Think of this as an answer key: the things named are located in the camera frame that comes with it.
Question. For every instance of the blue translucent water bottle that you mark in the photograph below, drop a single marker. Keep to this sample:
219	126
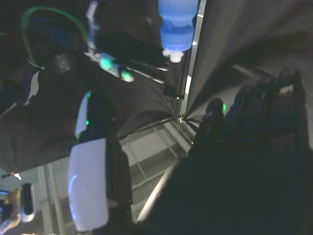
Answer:
176	24

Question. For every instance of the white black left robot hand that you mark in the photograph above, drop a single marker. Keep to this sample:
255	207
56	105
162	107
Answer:
88	183

